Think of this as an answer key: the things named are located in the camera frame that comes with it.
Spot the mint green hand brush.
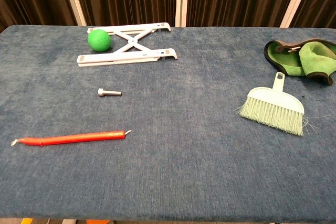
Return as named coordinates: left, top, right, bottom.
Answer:
left=237, top=71, right=306, bottom=137

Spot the blue fabric table cover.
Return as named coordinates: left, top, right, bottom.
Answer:
left=0, top=24, right=336, bottom=222

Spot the green ball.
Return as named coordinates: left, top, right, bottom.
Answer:
left=87, top=28, right=112, bottom=52

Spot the green and grey cloth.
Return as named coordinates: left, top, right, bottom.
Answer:
left=264, top=38, right=336, bottom=86

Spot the small white plug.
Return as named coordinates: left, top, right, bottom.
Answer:
left=98, top=88, right=122, bottom=98

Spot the red wrapped sausage stick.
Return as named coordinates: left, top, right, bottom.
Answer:
left=10, top=130, right=132, bottom=147

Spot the white folding laptop stand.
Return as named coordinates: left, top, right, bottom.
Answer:
left=76, top=22, right=179, bottom=67

